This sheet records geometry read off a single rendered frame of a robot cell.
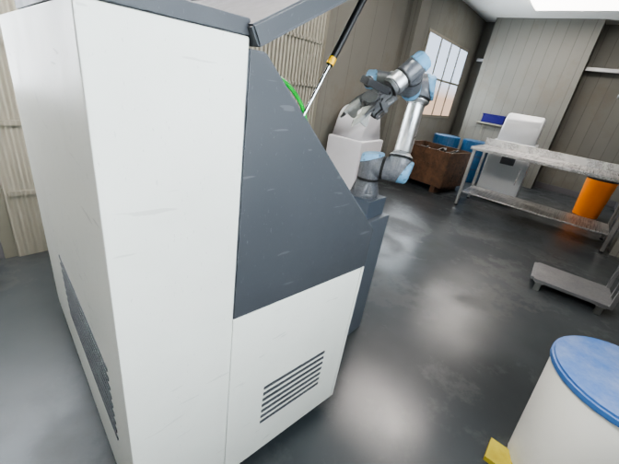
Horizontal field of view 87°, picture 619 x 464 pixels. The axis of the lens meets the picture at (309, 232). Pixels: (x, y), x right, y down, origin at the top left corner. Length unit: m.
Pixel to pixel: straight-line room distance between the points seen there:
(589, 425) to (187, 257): 1.42
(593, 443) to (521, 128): 5.39
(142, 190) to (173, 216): 0.08
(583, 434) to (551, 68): 7.55
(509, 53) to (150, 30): 8.35
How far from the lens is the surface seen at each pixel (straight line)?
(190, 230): 0.74
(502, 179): 6.45
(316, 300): 1.17
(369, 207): 1.72
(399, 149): 1.73
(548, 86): 8.54
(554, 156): 6.01
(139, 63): 0.64
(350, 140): 4.37
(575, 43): 8.60
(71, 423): 1.85
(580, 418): 1.62
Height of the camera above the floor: 1.41
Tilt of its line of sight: 24 degrees down
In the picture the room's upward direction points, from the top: 9 degrees clockwise
